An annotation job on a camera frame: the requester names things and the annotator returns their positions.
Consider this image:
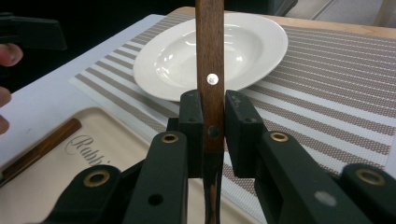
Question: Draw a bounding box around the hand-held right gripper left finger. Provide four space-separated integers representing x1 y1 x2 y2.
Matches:
166 89 205 179

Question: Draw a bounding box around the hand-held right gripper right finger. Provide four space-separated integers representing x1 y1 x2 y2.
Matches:
223 90 269 179

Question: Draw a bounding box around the wooden handled fork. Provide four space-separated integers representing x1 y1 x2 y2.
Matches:
194 0 226 224

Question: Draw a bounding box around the wooden handled steak knife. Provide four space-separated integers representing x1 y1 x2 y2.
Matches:
0 117 83 189

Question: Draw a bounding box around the beige plastic tray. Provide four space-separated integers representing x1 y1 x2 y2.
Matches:
0 106 260 224

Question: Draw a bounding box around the white deep plate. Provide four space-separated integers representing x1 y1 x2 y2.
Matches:
133 12 290 103

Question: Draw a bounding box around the striped woven placemat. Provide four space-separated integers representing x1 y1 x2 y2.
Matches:
68 12 396 224

